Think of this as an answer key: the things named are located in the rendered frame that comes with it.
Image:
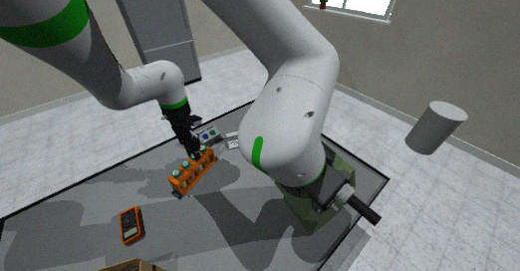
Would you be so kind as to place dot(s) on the orange handheld multimeter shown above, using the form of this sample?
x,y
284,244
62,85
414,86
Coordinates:
x,y
131,227

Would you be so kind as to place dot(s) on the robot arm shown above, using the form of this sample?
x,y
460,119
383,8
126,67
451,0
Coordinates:
x,y
279,134

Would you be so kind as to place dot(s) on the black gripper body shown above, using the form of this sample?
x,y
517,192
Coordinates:
x,y
183,126

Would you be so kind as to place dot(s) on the white button panel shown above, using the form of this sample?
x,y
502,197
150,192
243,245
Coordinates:
x,y
209,135

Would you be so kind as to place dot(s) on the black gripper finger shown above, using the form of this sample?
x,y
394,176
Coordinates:
x,y
196,144
184,142

